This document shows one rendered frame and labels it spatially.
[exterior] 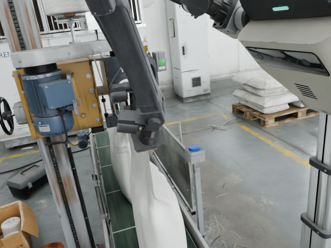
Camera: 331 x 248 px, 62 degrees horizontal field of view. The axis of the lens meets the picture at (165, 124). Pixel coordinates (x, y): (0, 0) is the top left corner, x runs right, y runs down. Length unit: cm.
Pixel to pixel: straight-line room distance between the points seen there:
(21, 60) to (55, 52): 12
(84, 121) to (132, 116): 61
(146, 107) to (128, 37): 20
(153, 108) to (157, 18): 487
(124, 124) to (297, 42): 49
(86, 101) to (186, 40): 387
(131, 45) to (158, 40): 496
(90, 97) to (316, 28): 95
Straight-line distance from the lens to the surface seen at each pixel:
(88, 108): 135
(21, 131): 432
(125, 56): 59
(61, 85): 107
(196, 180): 150
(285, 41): 79
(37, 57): 110
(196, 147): 141
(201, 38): 517
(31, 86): 115
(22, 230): 227
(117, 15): 53
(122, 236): 167
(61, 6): 111
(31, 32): 137
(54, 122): 116
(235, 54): 621
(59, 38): 403
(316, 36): 74
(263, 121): 392
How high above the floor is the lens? 146
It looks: 20 degrees down
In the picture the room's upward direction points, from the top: 7 degrees counter-clockwise
